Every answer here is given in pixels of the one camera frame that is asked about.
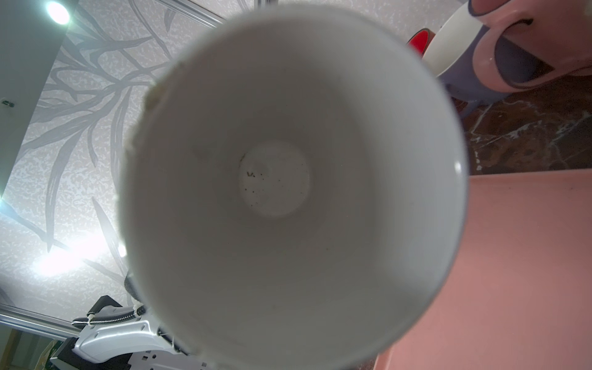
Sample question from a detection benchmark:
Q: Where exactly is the pink plastic tray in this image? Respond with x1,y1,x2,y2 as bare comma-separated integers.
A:
376,170,591,369

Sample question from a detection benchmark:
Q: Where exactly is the pink mug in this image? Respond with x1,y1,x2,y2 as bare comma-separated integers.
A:
468,0,591,93

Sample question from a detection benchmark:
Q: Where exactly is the lavender mug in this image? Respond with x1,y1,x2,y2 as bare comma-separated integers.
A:
421,2,556,117

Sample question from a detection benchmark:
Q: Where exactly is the red mug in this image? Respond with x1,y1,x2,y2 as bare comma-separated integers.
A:
406,28,436,56

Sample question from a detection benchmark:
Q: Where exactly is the blue mug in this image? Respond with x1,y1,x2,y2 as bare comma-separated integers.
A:
118,3,468,369

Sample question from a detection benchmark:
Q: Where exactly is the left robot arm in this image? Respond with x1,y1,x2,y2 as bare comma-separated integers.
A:
46,273,216,369

